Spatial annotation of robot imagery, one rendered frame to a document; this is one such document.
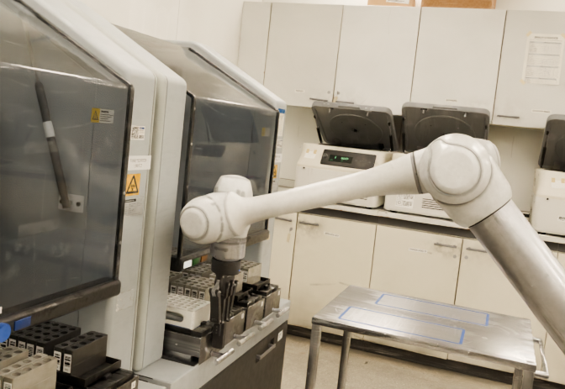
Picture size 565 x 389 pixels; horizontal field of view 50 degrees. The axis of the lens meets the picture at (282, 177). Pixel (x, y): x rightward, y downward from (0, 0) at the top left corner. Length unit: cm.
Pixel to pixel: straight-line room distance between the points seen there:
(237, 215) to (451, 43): 288
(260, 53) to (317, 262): 151
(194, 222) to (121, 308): 25
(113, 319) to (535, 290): 86
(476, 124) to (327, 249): 120
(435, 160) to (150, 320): 78
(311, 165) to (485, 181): 275
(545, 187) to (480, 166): 256
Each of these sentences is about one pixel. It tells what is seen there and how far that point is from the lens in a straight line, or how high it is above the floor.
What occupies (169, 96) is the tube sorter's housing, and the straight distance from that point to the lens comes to 145.
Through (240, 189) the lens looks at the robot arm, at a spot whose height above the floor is 119.
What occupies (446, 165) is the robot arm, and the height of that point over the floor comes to 131.
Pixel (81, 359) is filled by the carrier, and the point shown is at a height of 85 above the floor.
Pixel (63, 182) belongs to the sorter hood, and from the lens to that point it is 116.
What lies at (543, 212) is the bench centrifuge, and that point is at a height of 102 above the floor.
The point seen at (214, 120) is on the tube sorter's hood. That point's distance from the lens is 164.
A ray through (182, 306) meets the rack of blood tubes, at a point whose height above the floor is 86.
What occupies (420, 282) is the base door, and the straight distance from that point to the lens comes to 380.
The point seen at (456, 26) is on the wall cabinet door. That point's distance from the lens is 407.
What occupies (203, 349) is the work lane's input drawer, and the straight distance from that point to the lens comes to 161.
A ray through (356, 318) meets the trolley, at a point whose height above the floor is 82.
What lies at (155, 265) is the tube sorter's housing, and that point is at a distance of 150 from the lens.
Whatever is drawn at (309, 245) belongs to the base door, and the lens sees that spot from 392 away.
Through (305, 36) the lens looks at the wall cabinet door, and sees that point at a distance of 426.
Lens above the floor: 135
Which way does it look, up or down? 5 degrees down
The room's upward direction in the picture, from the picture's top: 6 degrees clockwise
